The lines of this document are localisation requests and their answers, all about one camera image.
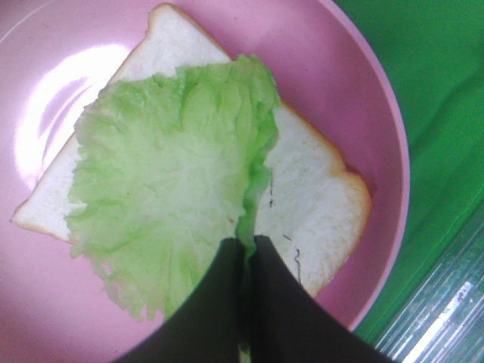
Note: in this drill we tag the clear right plastic container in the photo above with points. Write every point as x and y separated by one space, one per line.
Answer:
443 319

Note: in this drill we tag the white bread slice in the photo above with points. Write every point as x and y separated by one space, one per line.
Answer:
314 209

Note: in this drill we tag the green lettuce leaf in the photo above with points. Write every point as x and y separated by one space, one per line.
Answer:
169 166

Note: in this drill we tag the green tablecloth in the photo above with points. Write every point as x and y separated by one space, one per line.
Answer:
432 52

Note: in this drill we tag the pink round plate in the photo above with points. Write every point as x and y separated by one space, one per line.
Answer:
57 55

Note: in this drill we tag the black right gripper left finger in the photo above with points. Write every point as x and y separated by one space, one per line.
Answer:
204 328

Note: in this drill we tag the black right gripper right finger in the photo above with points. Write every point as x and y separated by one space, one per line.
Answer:
289 326

